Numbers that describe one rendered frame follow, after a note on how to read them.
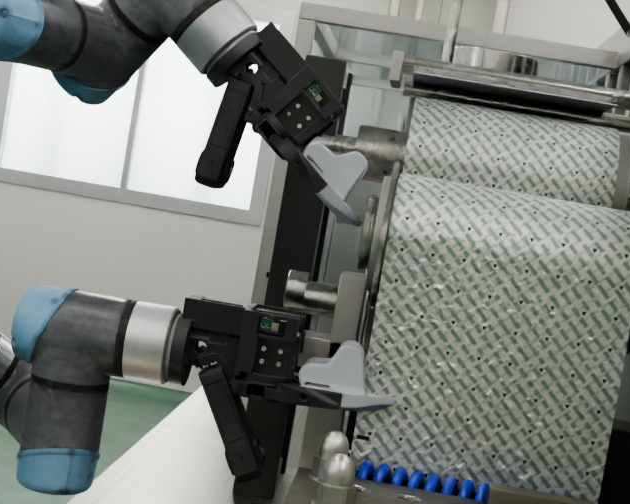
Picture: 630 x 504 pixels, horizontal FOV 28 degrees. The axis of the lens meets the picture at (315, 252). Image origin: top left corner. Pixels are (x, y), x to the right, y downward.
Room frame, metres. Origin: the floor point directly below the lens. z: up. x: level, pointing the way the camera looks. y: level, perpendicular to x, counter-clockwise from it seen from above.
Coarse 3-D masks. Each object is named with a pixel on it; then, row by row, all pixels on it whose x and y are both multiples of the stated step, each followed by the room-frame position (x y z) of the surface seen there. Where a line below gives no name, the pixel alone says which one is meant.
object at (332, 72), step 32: (320, 64) 1.51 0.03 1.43; (288, 192) 1.52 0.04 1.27; (288, 224) 1.52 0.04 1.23; (320, 224) 1.63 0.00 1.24; (288, 256) 1.51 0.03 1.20; (320, 256) 1.65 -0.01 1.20; (256, 416) 1.52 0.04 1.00; (288, 416) 1.65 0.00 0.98; (288, 448) 1.66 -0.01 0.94; (256, 480) 1.51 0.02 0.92
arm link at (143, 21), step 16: (128, 0) 1.25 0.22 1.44; (144, 0) 1.25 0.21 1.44; (160, 0) 1.24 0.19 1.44; (176, 0) 1.24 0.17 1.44; (192, 0) 1.23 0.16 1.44; (208, 0) 1.24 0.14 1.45; (128, 16) 1.25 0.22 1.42; (144, 16) 1.25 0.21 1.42; (160, 16) 1.25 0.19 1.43; (176, 16) 1.24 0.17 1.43; (192, 16) 1.23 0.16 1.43; (144, 32) 1.26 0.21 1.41; (160, 32) 1.27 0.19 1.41; (176, 32) 1.25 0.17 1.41
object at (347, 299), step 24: (312, 288) 1.26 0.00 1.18; (336, 288) 1.27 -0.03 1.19; (360, 288) 1.25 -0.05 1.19; (312, 312) 1.27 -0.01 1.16; (336, 312) 1.25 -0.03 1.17; (360, 312) 1.25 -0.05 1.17; (312, 336) 1.25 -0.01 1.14; (336, 336) 1.25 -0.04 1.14; (312, 408) 1.26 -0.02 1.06; (312, 432) 1.26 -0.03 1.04; (312, 456) 1.26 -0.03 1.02
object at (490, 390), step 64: (384, 320) 1.17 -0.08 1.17; (448, 320) 1.17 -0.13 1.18; (512, 320) 1.16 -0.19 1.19; (576, 320) 1.16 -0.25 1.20; (384, 384) 1.17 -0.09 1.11; (448, 384) 1.17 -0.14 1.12; (512, 384) 1.16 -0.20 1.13; (576, 384) 1.16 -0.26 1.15; (384, 448) 1.17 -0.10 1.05; (448, 448) 1.17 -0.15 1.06; (512, 448) 1.16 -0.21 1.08; (576, 448) 1.16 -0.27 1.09
